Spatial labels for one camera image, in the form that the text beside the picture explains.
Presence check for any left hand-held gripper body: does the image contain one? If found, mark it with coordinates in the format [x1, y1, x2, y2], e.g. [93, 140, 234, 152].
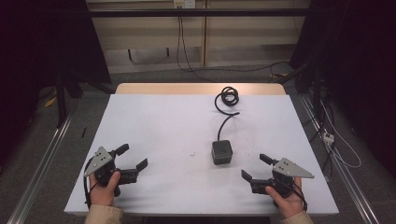
[83, 146, 138, 198]

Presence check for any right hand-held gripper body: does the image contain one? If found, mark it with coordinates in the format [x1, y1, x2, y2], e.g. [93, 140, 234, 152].
[249, 157, 316, 208]

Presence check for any black power adapter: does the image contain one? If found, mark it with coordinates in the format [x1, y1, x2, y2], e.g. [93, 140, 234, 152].
[211, 139, 234, 166]

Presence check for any black adapter cable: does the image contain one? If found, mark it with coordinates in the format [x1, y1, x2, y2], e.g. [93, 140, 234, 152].
[214, 86, 241, 142]

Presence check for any person's left hand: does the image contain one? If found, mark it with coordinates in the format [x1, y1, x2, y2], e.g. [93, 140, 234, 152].
[88, 171, 121, 207]

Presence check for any person's right hand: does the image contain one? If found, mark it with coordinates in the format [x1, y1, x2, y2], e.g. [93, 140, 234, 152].
[264, 176, 305, 219]

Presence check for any white table sheet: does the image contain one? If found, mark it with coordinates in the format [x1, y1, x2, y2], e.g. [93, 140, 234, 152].
[64, 93, 340, 217]

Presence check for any white power strip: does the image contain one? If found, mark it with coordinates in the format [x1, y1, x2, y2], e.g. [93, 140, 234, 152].
[322, 132, 336, 146]

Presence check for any black metal stand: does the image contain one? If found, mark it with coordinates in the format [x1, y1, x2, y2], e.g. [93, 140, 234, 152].
[276, 59, 328, 125]
[54, 68, 117, 129]

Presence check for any yellow floor tape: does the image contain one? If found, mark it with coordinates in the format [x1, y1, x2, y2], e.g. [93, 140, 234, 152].
[44, 95, 58, 108]

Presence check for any dark curtain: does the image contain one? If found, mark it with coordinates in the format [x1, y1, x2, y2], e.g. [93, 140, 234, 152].
[289, 0, 396, 180]
[0, 0, 112, 169]

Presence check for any right hand-held gripper black cable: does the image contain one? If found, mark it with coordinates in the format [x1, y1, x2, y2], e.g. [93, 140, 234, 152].
[291, 182, 309, 213]

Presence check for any hand-held gripper black cable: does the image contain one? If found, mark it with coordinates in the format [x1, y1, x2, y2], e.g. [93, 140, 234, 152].
[82, 158, 95, 210]
[291, 182, 309, 213]

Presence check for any left hand-held gripper black cable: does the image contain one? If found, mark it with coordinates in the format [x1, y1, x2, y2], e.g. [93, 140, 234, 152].
[82, 158, 95, 210]

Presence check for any aluminium floor rail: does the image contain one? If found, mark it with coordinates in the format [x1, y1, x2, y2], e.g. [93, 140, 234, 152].
[299, 93, 381, 224]
[7, 114, 75, 224]

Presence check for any white floor cable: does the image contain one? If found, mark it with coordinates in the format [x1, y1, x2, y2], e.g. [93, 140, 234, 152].
[319, 100, 362, 169]

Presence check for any black hanging wall cable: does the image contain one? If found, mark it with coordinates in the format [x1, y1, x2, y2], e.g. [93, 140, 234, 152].
[176, 7, 291, 82]

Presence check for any black horizontal frame bar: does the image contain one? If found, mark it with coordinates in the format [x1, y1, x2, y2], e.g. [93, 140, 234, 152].
[88, 7, 312, 18]

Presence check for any white wall socket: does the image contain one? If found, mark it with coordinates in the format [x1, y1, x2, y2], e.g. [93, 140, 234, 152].
[173, 0, 197, 9]

